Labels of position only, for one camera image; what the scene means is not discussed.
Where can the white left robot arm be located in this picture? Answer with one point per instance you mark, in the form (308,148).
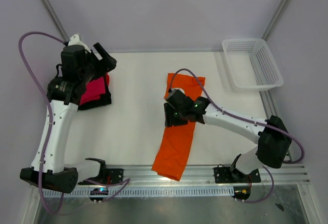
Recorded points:
(51,150)

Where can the white plastic basket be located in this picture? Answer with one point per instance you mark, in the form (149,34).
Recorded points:
(250,65)

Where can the orange t shirt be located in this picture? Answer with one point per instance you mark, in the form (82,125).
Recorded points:
(174,151)

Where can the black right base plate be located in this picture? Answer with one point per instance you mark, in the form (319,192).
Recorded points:
(224,175)

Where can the pink folded t shirt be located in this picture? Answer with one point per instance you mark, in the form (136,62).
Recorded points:
(94,90)

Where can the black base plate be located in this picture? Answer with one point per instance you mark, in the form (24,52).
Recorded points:
(224,175)
(108,176)

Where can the slotted grey cable duct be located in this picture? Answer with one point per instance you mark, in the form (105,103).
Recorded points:
(169,191)

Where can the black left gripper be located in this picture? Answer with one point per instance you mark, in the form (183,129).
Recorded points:
(107,63)

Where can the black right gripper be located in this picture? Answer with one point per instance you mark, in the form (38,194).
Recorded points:
(170,120)

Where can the red folded t shirt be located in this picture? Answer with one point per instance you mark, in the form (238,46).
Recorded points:
(107,78)

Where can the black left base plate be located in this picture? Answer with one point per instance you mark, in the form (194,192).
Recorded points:
(108,176)

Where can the controller board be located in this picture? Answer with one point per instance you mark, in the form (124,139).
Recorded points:
(98,194)
(241,194)

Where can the left controller board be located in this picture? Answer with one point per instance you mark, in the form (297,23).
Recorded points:
(98,194)

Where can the right controller board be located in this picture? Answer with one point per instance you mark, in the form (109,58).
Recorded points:
(241,194)

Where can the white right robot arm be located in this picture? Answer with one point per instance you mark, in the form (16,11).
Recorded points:
(269,135)

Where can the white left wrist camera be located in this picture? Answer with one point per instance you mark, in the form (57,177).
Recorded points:
(76,40)

